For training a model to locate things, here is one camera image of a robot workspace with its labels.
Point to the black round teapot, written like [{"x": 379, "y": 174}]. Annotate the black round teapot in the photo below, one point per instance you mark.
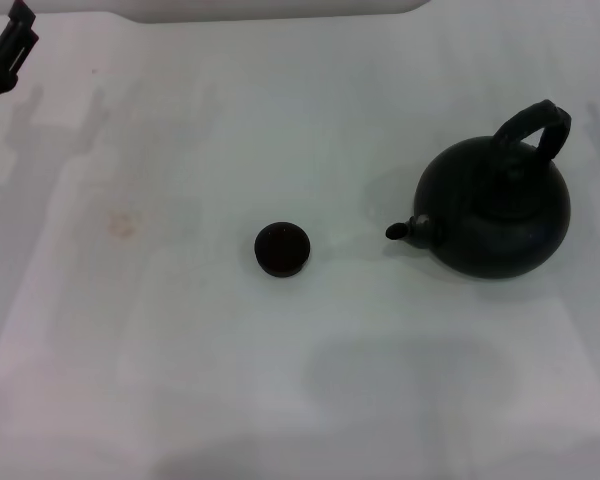
[{"x": 495, "y": 225}]

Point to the small dark teacup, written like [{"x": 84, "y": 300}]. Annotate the small dark teacup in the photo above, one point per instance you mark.
[{"x": 282, "y": 247}]

